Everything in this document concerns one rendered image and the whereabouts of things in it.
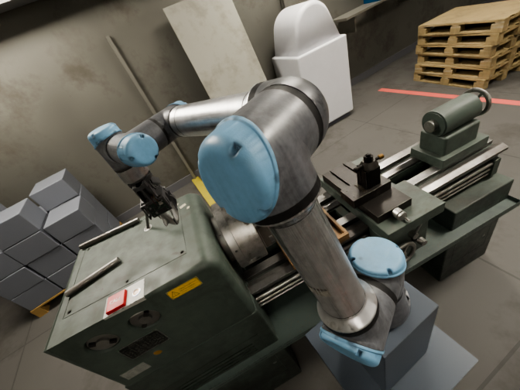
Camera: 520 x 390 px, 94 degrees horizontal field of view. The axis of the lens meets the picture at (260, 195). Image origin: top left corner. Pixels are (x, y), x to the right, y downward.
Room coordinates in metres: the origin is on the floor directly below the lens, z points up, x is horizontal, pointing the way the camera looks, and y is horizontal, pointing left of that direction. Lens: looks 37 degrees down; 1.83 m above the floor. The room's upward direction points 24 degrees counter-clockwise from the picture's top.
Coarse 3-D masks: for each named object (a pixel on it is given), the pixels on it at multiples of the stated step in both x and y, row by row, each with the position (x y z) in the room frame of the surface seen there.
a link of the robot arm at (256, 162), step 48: (288, 96) 0.30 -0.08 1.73; (240, 144) 0.23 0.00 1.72; (288, 144) 0.24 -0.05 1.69; (240, 192) 0.23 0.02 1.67; (288, 192) 0.22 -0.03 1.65; (288, 240) 0.23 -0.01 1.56; (336, 240) 0.23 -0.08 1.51; (336, 288) 0.20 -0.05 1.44; (336, 336) 0.18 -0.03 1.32; (384, 336) 0.16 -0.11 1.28
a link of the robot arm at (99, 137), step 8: (96, 128) 0.68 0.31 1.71; (104, 128) 0.64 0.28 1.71; (112, 128) 0.64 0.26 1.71; (88, 136) 0.64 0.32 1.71; (96, 136) 0.63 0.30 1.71; (104, 136) 0.63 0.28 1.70; (96, 144) 0.63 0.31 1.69; (104, 144) 0.62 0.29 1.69; (104, 152) 0.61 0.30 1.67; (112, 160) 0.61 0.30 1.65; (112, 168) 0.64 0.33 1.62; (120, 168) 0.63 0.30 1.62; (128, 168) 0.63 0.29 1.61
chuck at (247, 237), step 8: (224, 216) 0.76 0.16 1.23; (232, 224) 0.72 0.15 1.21; (240, 224) 0.72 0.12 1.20; (232, 232) 0.70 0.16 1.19; (240, 232) 0.70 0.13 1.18; (248, 232) 0.69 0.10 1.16; (256, 232) 0.69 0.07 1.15; (240, 240) 0.68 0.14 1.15; (248, 240) 0.68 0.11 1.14; (256, 240) 0.67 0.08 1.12; (240, 248) 0.67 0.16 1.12; (248, 248) 0.66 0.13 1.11; (256, 248) 0.67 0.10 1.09; (264, 248) 0.67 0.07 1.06; (248, 256) 0.66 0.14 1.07; (256, 256) 0.67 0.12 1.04
